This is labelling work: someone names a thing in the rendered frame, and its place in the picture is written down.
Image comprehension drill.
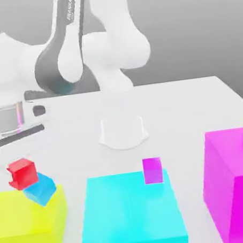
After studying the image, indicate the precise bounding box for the large magenta box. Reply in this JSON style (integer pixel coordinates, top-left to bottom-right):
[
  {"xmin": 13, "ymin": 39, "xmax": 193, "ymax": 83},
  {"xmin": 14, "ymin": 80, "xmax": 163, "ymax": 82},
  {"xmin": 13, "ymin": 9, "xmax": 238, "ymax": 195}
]
[{"xmin": 194, "ymin": 127, "xmax": 243, "ymax": 243}]

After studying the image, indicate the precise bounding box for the large cyan box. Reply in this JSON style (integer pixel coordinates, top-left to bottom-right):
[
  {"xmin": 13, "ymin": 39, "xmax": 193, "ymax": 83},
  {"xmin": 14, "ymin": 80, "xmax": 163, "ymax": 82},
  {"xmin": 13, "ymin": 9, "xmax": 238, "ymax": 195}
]
[{"xmin": 72, "ymin": 165, "xmax": 190, "ymax": 243}]

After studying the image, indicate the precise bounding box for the large yellow box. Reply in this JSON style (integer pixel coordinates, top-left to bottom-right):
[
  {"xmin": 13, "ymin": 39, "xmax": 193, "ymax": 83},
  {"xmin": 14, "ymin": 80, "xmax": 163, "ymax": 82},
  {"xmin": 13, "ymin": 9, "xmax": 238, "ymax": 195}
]
[{"xmin": 0, "ymin": 183, "xmax": 73, "ymax": 243}]

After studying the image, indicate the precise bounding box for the small red cube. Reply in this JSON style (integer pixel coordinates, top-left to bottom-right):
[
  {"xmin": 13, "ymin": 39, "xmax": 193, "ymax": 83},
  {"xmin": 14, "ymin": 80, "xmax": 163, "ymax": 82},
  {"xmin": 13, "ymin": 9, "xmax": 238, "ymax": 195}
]
[{"xmin": 5, "ymin": 155, "xmax": 41, "ymax": 192}]

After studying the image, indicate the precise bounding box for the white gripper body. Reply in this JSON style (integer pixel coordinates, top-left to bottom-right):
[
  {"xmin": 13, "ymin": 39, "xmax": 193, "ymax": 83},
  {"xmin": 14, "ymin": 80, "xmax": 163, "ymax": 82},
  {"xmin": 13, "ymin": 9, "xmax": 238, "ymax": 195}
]
[{"xmin": 0, "ymin": 123, "xmax": 50, "ymax": 164}]

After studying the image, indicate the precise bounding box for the small blue cube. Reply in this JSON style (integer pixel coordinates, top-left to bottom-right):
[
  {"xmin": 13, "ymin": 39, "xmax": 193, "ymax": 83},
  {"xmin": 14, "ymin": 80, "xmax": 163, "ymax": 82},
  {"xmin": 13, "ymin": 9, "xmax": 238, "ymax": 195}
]
[{"xmin": 20, "ymin": 170, "xmax": 59, "ymax": 210}]

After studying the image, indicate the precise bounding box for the small magenta cube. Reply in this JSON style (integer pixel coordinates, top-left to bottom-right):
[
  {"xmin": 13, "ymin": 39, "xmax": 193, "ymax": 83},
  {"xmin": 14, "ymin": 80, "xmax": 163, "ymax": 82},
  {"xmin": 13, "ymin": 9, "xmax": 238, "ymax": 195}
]
[{"xmin": 141, "ymin": 156, "xmax": 165, "ymax": 185}]

